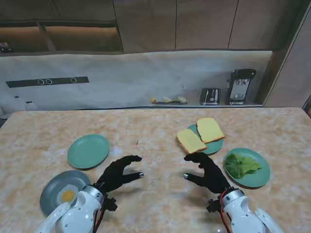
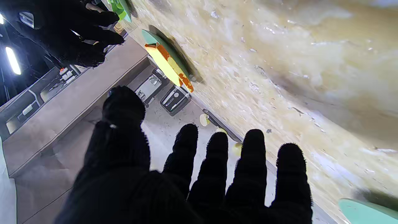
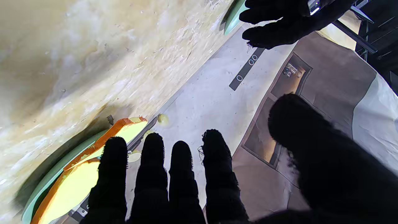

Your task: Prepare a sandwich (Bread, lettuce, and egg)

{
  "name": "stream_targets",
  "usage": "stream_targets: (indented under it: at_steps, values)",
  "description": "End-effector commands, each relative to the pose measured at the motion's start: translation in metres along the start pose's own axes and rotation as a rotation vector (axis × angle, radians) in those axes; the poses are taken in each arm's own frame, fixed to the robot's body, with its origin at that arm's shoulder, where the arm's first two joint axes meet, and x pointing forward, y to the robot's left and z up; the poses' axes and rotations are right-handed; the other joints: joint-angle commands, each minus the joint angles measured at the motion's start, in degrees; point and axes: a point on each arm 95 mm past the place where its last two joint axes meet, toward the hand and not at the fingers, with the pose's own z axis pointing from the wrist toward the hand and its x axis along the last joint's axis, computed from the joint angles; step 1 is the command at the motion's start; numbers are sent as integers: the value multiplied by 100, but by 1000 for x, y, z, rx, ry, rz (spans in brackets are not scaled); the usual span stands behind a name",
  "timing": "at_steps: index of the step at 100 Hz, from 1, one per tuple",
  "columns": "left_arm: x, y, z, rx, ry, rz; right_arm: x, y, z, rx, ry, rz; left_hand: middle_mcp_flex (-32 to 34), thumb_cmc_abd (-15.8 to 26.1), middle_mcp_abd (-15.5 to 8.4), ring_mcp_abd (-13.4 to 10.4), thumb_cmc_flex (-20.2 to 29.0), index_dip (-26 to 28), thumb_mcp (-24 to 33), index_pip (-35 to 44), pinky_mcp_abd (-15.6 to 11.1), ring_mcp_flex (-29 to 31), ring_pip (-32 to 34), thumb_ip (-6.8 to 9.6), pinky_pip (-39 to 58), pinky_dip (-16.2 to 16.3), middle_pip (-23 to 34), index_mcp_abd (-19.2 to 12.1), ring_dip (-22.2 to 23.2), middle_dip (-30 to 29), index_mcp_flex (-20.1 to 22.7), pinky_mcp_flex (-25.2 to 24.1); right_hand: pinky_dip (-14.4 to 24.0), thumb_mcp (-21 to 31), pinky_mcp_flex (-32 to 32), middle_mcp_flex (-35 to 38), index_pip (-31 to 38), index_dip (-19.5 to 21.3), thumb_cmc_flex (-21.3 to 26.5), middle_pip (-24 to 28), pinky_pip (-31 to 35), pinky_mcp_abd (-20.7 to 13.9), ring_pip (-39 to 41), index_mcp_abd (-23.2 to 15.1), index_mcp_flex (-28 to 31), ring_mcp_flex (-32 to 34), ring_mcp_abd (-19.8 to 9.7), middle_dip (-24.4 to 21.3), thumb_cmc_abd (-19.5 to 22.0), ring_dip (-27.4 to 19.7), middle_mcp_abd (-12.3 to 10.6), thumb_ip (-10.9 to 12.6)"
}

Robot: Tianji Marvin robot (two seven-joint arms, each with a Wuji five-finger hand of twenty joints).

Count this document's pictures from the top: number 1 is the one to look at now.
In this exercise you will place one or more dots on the black silver toaster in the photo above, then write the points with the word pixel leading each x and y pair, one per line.
pixel 210 96

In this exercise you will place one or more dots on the small dark shelf item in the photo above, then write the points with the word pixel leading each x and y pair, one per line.
pixel 5 47

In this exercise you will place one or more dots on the black silver coffee machine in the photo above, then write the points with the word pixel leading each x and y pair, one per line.
pixel 240 87

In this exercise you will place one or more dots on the small white box device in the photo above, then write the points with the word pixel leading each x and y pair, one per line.
pixel 30 105

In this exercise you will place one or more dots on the toy bread slice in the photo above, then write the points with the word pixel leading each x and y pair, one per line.
pixel 190 142
pixel 210 129

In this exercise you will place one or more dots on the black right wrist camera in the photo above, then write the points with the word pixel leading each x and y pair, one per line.
pixel 213 206

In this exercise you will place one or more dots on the green round plate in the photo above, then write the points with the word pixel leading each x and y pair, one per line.
pixel 87 151
pixel 213 146
pixel 257 179

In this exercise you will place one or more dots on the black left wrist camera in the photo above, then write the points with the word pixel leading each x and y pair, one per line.
pixel 111 205

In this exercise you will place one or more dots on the open wooden wall shelf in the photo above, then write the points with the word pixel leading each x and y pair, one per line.
pixel 80 38

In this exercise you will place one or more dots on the grey round plate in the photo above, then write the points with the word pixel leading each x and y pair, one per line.
pixel 53 187

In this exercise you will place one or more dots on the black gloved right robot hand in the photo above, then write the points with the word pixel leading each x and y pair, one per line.
pixel 213 177

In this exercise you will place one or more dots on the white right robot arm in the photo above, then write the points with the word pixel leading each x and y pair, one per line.
pixel 243 213

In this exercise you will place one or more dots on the black wall socket strip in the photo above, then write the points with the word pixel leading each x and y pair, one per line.
pixel 24 83

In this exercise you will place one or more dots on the green lettuce leaf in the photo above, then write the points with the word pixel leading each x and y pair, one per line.
pixel 239 167

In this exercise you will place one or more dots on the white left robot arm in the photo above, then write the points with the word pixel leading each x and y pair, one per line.
pixel 80 213

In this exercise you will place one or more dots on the dark cutting board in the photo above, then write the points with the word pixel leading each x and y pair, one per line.
pixel 170 103

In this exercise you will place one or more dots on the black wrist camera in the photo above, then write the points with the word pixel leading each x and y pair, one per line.
pixel 213 206
pixel 111 205

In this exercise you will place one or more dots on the toy fried egg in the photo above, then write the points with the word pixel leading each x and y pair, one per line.
pixel 68 195

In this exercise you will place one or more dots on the yellow potato piece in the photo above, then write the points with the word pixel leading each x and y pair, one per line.
pixel 182 98
pixel 167 99
pixel 153 99

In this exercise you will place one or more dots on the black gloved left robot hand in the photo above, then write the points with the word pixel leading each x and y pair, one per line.
pixel 114 174

